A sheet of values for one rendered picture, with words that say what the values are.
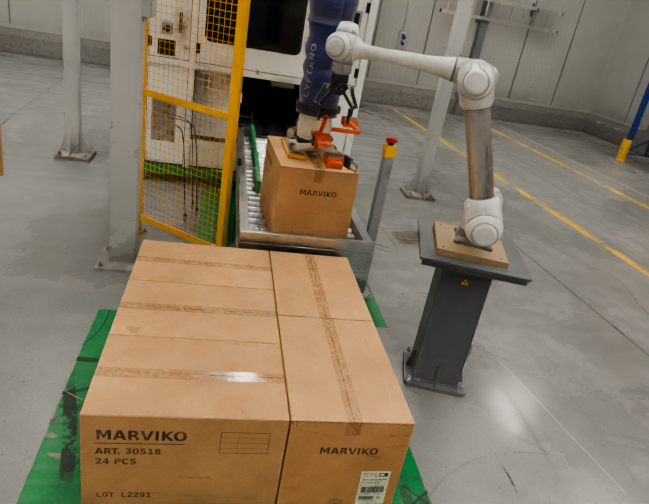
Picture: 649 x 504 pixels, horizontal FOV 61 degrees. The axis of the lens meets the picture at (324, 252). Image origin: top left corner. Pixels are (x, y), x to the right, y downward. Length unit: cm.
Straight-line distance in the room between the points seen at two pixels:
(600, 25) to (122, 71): 1200
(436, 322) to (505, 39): 1060
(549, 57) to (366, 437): 1225
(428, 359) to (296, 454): 124
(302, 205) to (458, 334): 100
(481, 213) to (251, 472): 135
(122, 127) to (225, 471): 214
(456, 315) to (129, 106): 209
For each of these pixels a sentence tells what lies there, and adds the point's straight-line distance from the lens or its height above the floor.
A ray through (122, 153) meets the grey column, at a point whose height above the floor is 72.
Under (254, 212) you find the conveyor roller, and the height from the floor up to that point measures 53.
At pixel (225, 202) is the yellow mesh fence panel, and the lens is 350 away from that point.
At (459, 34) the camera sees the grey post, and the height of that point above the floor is 163.
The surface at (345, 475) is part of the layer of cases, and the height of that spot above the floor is 32.
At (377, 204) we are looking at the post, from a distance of 340.
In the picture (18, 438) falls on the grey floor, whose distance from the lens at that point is 251.
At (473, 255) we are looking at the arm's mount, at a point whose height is 78.
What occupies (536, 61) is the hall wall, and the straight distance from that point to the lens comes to 1343.
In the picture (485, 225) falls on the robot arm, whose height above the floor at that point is 98.
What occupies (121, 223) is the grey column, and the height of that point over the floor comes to 28.
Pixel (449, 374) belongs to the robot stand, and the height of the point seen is 9.
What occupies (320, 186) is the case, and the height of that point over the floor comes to 86.
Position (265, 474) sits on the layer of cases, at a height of 32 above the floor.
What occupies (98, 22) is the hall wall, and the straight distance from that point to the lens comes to 1144.
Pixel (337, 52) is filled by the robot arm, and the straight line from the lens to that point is 229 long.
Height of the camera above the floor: 169
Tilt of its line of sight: 24 degrees down
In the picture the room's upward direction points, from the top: 10 degrees clockwise
